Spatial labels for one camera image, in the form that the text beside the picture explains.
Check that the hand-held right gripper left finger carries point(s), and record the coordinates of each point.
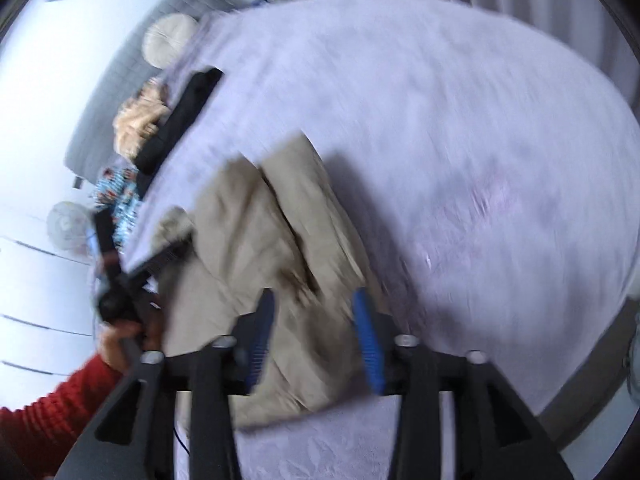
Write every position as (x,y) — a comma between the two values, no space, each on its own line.
(264,322)

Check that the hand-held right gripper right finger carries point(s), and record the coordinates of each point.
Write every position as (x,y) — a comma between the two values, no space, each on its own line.
(367,345)

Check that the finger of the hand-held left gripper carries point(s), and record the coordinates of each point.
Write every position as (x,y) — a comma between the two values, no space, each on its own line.
(162,260)
(104,245)

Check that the beige puffer jacket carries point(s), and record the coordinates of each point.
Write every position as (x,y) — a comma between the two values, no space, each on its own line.
(260,240)

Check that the person's left forearm red sleeve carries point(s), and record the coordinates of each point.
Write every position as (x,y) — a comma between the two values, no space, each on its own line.
(55,410)

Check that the person's left hand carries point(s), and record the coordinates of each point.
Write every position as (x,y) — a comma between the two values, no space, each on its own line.
(122,345)

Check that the white covered fan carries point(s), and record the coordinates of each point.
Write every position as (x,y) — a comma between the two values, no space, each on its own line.
(67,230)

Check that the blue monkey print cloth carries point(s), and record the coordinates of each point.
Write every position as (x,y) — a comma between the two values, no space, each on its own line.
(120,205)

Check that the cream striped garment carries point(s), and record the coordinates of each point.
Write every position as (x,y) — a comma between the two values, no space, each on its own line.
(137,120)

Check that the black garment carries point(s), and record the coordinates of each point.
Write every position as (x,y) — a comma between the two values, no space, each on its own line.
(177,117)

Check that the purple bed blanket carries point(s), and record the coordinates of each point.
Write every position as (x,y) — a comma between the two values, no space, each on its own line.
(450,160)

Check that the round white cushion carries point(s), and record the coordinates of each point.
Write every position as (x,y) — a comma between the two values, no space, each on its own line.
(167,40)

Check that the grey curtain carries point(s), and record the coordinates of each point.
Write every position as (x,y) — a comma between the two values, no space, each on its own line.
(525,5)

